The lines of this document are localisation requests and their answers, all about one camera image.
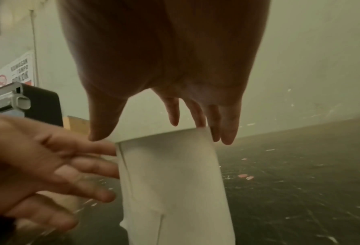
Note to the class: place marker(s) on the person's left hand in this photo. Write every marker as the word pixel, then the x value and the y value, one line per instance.
pixel 25 155

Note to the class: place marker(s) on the wooden block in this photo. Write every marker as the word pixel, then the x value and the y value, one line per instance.
pixel 76 124

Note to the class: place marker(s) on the person's right hand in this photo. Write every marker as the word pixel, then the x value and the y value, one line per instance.
pixel 167 52

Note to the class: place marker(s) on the white no-smoking wall sign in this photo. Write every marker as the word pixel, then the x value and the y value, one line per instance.
pixel 16 71

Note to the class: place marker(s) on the black and grey metal machine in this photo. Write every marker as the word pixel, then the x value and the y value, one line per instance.
pixel 37 102

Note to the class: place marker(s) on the white wall conduit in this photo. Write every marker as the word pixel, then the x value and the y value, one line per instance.
pixel 34 47

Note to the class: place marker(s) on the white paper sheet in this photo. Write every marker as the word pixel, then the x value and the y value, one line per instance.
pixel 173 186

